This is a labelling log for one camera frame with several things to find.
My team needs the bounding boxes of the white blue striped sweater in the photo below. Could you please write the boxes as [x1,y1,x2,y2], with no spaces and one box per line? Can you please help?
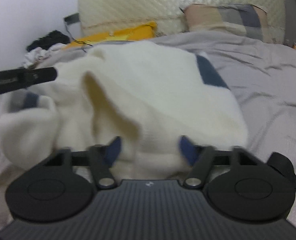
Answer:
[0,41,248,179]

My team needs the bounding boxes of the white clothes pile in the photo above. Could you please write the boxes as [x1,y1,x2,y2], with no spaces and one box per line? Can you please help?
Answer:
[22,43,67,68]

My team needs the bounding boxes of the black clothes pile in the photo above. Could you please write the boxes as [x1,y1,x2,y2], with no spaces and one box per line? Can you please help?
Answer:
[26,30,70,52]

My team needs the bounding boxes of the grey bed duvet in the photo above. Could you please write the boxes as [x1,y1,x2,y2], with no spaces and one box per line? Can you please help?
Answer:
[0,31,296,230]

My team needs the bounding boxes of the cream quilted headboard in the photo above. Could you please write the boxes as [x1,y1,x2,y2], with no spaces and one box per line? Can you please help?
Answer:
[77,0,286,43]

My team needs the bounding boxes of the yellow pillow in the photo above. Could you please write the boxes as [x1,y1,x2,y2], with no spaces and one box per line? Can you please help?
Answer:
[63,21,157,50]

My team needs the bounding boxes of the plaid beige grey pillow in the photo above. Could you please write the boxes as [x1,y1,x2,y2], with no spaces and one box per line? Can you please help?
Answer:
[182,3,273,43]

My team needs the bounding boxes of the black charging cable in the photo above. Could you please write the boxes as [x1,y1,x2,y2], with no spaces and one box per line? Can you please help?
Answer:
[63,21,94,53]

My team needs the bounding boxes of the black wall socket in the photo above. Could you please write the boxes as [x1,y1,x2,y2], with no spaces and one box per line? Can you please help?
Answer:
[64,13,80,25]

